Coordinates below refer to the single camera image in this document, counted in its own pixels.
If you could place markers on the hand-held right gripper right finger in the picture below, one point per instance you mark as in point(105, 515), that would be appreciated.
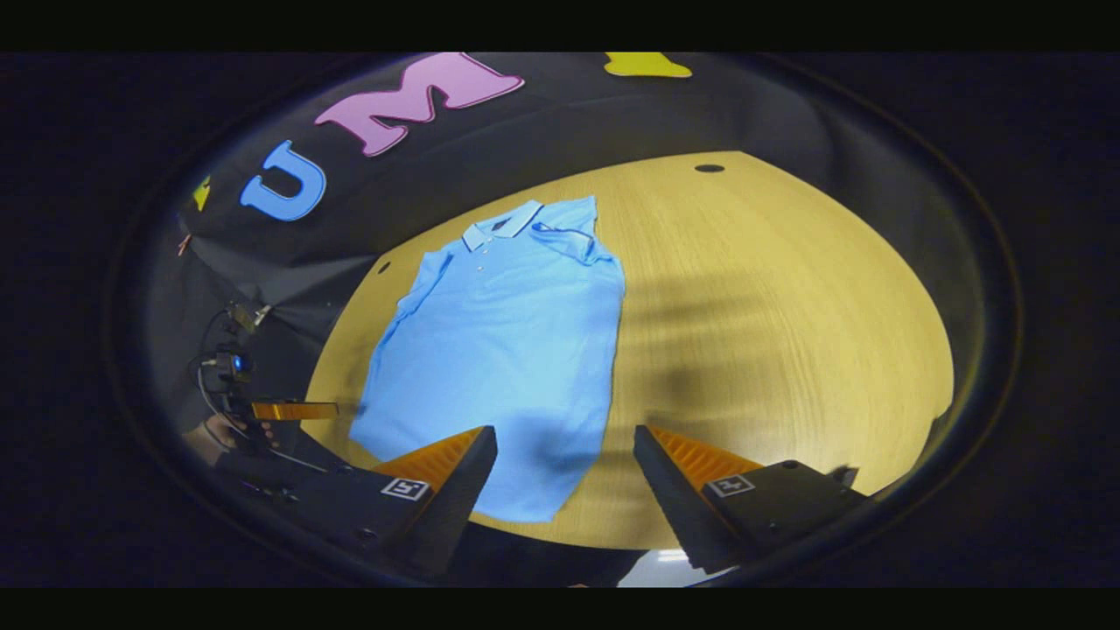
point(669, 490)

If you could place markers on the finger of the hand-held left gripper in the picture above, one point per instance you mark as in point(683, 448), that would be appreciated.
point(293, 410)

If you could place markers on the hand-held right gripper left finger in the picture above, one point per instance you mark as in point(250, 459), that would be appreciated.
point(459, 490)

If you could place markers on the light blue T-shirt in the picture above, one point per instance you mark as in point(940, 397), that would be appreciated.
point(499, 350)

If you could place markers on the copper cloth clip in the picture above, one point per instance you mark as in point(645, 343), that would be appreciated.
point(184, 245)

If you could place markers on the black backdrop cloth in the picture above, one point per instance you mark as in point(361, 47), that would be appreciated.
point(560, 131)

